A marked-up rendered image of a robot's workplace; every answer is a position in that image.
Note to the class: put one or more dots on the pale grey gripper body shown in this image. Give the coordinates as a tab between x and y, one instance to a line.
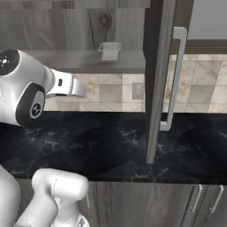
78	88

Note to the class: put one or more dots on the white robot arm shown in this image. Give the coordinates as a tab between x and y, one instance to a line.
28	74

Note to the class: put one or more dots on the grey wood wall cabinet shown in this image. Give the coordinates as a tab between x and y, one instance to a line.
74	29

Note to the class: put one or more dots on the grey wall outlet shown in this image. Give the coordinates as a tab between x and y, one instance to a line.
138	90

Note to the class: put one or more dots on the grey wood wall cabinet door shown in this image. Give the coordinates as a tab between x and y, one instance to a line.
158	74

